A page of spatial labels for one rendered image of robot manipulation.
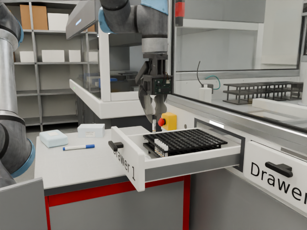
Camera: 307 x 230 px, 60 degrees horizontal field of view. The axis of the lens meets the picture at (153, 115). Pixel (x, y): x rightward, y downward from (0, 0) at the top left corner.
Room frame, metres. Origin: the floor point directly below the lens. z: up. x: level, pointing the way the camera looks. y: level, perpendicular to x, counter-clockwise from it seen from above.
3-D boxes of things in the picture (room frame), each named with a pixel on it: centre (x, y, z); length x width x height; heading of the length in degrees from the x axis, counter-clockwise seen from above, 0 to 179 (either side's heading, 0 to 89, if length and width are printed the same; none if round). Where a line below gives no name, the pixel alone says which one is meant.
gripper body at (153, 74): (0.80, -0.01, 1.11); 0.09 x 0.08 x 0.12; 22
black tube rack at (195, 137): (0.85, -0.10, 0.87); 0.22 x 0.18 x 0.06; 112
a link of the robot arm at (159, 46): (0.80, -0.01, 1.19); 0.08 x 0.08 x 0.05
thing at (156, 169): (0.85, -0.11, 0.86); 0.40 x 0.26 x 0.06; 112
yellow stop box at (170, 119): (1.19, -0.07, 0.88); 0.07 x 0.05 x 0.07; 22
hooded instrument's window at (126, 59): (2.61, 0.13, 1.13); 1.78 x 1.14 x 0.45; 22
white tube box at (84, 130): (1.35, 0.33, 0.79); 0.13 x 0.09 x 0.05; 93
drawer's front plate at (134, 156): (0.77, 0.09, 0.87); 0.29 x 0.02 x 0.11; 22
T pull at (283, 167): (0.59, -0.31, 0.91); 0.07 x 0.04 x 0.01; 22
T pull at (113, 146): (0.76, 0.11, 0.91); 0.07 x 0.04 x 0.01; 22
